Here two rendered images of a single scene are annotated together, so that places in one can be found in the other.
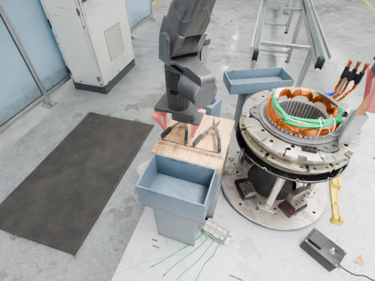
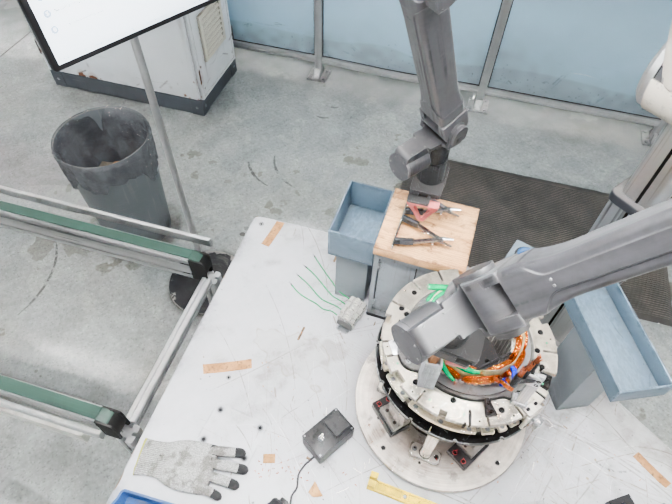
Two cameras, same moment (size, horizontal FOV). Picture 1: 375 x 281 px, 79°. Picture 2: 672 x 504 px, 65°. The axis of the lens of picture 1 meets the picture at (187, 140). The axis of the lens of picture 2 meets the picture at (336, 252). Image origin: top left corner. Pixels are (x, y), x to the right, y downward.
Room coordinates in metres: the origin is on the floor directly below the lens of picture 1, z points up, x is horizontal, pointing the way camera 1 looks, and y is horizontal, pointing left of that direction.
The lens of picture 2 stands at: (0.24, -0.78, 1.95)
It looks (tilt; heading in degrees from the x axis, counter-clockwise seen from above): 53 degrees down; 88
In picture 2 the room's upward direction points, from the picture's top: 2 degrees clockwise
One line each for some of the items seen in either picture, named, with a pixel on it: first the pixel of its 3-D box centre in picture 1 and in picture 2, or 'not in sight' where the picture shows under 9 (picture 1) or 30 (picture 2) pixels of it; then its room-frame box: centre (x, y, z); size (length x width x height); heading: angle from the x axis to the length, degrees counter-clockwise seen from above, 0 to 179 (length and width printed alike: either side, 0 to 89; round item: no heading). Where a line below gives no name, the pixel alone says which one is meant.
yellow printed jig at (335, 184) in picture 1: (336, 195); (419, 503); (0.44, -0.53, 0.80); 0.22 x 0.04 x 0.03; 157
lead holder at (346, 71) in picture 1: (351, 74); (525, 373); (0.55, -0.44, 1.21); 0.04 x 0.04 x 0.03; 76
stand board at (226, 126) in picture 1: (196, 137); (427, 230); (0.47, -0.02, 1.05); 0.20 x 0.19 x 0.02; 161
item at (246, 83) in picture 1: (250, 105); (587, 361); (0.81, -0.28, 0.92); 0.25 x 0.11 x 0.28; 98
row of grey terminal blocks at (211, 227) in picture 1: (215, 230); (351, 313); (0.31, -0.09, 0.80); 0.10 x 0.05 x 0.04; 58
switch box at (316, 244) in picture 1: (322, 248); (328, 434); (0.25, -0.40, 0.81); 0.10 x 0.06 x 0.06; 41
